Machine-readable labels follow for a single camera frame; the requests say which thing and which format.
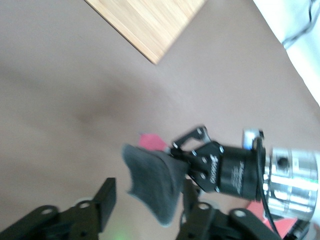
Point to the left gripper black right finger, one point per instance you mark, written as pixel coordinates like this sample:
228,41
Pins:
212,225

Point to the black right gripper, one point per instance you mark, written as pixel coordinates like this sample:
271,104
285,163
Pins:
232,172

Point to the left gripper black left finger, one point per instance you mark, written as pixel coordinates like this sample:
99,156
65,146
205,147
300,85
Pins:
62,222

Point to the grey and pink cloth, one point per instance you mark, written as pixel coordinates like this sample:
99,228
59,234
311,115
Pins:
155,180

